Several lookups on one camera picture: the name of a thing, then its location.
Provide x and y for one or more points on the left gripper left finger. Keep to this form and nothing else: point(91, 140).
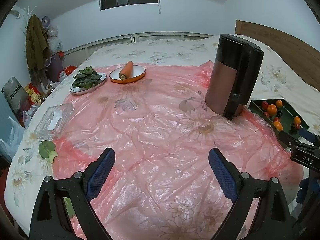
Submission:
point(50, 219)

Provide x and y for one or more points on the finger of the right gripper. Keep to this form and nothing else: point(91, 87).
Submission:
point(311, 137)
point(287, 141)

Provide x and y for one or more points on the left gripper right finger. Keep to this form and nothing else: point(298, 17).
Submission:
point(271, 220)

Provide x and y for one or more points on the dark plum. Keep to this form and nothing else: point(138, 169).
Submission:
point(292, 130)
point(279, 113)

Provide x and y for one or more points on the small orange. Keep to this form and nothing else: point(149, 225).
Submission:
point(278, 125)
point(279, 103)

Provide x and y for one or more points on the large orange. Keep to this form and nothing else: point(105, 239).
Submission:
point(272, 110)

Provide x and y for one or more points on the green tray box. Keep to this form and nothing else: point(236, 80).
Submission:
point(286, 119)

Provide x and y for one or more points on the green vegetable piece upper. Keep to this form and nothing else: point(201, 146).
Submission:
point(47, 150)

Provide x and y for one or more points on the wooden headboard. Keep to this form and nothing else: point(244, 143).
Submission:
point(302, 58)

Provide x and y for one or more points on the copper black electric kettle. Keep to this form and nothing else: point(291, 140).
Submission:
point(235, 72)

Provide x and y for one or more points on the clear glass dish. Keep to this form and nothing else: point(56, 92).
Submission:
point(54, 122)

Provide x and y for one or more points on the blue suitcase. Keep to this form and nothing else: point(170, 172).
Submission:
point(5, 123)

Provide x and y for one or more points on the pink plastic sheet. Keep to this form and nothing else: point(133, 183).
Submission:
point(162, 186)

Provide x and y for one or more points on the red yellow snack box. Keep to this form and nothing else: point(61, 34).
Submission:
point(34, 96)

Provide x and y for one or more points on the grey bag with lettering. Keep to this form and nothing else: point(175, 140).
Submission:
point(15, 94)

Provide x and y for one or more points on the white plate with rim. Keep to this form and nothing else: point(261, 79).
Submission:
point(83, 88)

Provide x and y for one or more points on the green leafy vegetables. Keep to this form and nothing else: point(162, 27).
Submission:
point(86, 75)

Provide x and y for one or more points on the floral bed quilt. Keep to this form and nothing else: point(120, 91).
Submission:
point(280, 79)

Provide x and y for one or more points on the purple bin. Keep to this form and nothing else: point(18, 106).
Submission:
point(55, 68)

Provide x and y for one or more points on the olive jacket on rack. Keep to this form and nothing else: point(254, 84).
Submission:
point(36, 47)

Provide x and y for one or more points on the orange white oval dish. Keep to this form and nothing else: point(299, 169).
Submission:
point(138, 73)

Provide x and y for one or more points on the carrot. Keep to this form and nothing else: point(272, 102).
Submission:
point(127, 71)

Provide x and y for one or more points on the small white fan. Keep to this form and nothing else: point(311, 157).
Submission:
point(45, 20)

